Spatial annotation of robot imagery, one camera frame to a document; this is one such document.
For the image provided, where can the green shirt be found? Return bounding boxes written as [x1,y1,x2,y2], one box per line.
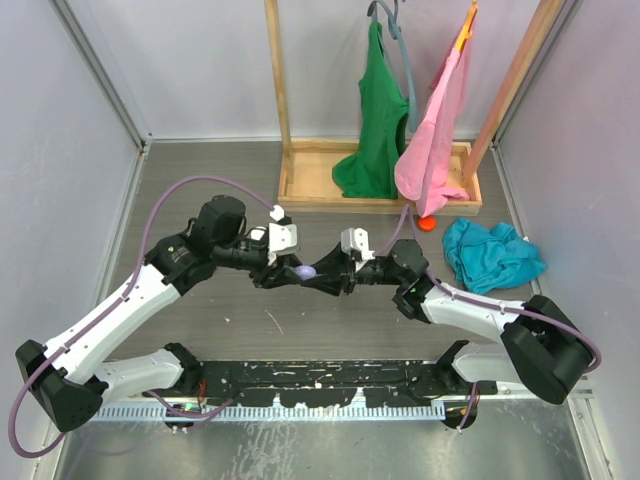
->
[332,21,409,199]

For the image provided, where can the grey blue hanger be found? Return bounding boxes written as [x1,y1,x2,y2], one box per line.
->
[367,0,419,133]

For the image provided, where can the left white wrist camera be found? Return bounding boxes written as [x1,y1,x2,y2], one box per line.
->
[268,223,299,257]

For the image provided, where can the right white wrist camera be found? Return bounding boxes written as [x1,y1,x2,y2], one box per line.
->
[340,228,374,262]

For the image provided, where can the orange hanger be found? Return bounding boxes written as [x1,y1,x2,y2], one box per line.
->
[454,0,478,54]

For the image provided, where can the white slotted cable duct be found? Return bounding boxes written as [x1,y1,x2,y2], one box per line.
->
[92,399,446,422]

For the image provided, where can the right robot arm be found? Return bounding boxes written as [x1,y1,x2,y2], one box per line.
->
[294,239,598,405]

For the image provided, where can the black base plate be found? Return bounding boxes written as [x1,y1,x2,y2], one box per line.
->
[189,359,499,409]

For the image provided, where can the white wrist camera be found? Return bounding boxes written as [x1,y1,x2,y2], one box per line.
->
[268,223,299,257]
[340,228,374,262]

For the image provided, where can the white earbud case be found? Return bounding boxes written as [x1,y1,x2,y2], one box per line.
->
[248,226,268,242]

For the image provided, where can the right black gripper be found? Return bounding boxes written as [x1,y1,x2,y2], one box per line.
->
[301,240,407,296]

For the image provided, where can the wooden clothes rack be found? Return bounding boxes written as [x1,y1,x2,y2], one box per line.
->
[264,1,577,216]

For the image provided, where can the pink shirt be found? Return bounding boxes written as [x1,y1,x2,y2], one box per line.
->
[394,39,473,217]

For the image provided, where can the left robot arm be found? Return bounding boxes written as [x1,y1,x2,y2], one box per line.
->
[16,195,299,433]

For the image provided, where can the teal cloth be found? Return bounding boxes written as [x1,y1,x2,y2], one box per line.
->
[442,218,547,294]

